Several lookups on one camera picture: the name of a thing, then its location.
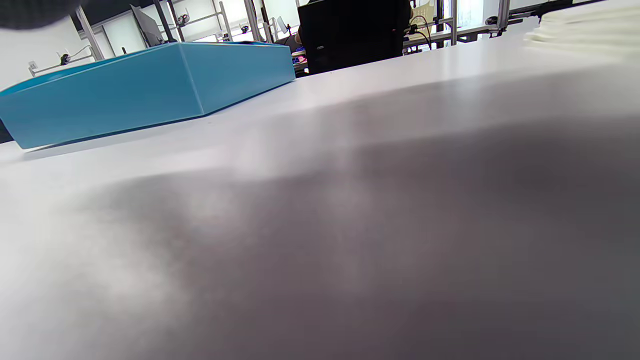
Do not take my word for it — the person's right hand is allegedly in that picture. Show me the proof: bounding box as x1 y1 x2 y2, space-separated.
0 0 84 30

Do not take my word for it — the blue file box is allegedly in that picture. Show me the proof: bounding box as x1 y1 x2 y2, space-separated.
0 42 296 150

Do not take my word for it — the grey monitor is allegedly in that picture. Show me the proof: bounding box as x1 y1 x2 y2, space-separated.
130 4 166 47

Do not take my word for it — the black mesh office chair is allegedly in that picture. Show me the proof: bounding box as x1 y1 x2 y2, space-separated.
297 0 412 75

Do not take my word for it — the stack of lined papers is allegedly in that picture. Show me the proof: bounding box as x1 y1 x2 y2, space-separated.
523 0 640 57

